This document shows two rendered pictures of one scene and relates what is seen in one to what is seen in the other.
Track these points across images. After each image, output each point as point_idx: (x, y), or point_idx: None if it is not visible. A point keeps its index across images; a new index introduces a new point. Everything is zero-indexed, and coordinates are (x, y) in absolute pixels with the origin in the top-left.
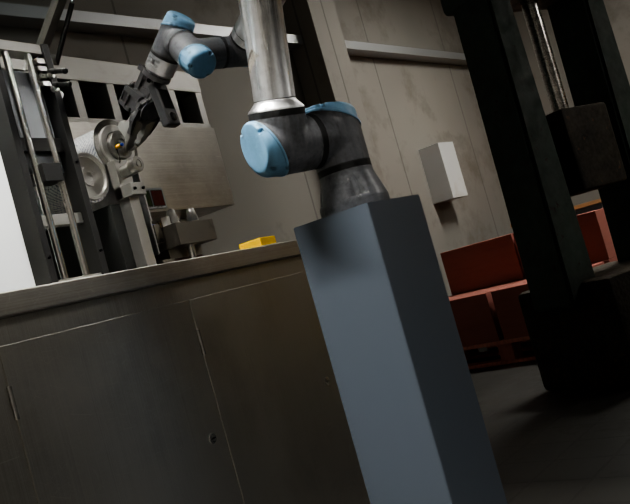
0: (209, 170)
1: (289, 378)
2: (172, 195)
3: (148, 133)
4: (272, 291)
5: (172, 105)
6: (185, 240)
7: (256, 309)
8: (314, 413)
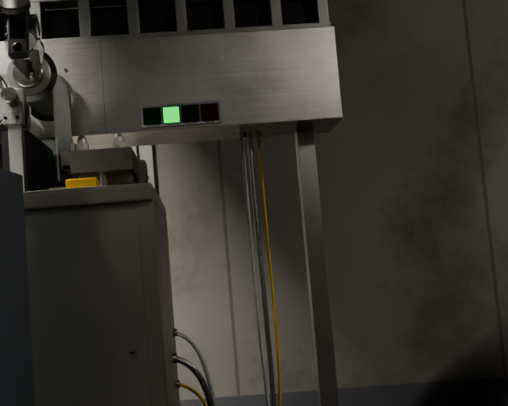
0: (308, 78)
1: (58, 337)
2: (235, 109)
3: (38, 61)
4: (66, 240)
5: (22, 35)
6: (79, 169)
7: (28, 257)
8: (90, 383)
